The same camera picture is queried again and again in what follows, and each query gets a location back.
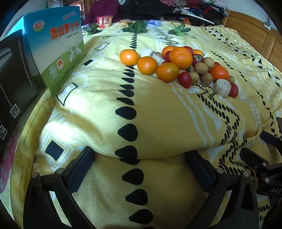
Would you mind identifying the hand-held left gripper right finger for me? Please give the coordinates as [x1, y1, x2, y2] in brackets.
[186, 150, 259, 229]

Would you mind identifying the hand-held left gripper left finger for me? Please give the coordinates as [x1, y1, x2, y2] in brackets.
[23, 146, 96, 229]

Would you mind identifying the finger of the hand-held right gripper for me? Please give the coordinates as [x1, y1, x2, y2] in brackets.
[260, 130, 282, 147]
[240, 147, 271, 170]

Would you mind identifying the pile of oranges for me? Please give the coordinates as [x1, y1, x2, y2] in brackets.
[119, 46, 230, 83]

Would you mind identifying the yellow printed flat box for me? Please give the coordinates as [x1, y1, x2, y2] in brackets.
[0, 87, 56, 223]

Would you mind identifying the yellow patterned blanket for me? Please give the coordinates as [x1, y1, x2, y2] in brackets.
[10, 22, 282, 229]

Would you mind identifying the black cardboard box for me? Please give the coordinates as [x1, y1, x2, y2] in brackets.
[0, 29, 40, 150]

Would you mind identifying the wooden headboard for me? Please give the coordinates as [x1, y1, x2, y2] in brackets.
[222, 10, 282, 66]

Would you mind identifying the blue green cardboard box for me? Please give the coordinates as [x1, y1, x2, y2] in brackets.
[2, 5, 86, 97]

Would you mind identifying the heap of mixed clothes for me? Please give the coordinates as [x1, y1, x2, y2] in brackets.
[161, 0, 229, 26]

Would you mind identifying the leafy green vegetable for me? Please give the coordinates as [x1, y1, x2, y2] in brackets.
[82, 23, 102, 36]
[168, 22, 192, 37]
[122, 20, 148, 34]

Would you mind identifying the red snack cup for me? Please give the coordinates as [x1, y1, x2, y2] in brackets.
[96, 15, 114, 28]

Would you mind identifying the yellow snack packet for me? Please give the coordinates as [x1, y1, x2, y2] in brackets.
[119, 19, 134, 28]

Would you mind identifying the black garment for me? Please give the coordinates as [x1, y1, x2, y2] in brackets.
[120, 0, 181, 22]

